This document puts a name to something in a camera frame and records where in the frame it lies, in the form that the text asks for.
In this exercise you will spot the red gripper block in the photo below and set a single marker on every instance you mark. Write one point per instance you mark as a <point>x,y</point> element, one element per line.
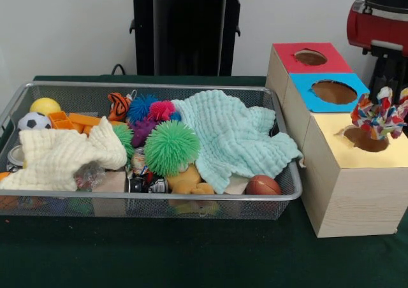
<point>382,30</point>

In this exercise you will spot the multicoloured patterned cloth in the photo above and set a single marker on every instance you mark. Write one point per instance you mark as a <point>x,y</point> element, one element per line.
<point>379,119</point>

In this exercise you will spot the large green spiky ball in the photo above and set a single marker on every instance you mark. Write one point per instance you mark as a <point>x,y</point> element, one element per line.
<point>172,148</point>

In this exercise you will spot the wooden box with three holes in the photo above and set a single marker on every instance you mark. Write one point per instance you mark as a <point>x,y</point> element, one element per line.
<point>350,198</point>

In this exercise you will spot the mint green waffle cloth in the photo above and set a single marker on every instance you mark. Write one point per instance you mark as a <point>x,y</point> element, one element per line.
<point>236,135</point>

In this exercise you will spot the brown toy football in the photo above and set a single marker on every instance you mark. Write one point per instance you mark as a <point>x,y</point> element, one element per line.
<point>263,185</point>

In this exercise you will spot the pink spiky ball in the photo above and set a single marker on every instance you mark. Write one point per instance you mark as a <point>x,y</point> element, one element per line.
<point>162,109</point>

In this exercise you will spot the blue spiky ball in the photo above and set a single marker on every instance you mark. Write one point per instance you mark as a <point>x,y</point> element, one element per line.
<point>140,107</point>

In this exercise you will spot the purple spiky toy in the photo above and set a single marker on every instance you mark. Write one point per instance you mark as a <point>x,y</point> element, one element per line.
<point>141,132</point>

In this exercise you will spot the dark green table cloth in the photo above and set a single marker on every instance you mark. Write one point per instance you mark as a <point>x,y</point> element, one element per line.
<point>191,256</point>

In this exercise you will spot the orange tiger plush toy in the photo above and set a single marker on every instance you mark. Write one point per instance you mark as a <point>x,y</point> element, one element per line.
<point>119,104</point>

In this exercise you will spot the orange plastic toy block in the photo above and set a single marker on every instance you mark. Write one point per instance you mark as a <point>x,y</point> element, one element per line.
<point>76,120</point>

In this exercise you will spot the cream waffle cloth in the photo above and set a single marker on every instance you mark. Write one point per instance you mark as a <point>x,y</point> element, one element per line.
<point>57,157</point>

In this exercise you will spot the yellow ball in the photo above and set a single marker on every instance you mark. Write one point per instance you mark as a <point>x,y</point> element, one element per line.
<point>44,105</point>

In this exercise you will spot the black and white soccer ball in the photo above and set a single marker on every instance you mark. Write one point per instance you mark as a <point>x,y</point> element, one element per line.
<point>33,120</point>

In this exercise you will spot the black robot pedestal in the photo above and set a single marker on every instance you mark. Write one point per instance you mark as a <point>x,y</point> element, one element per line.
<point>188,30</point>

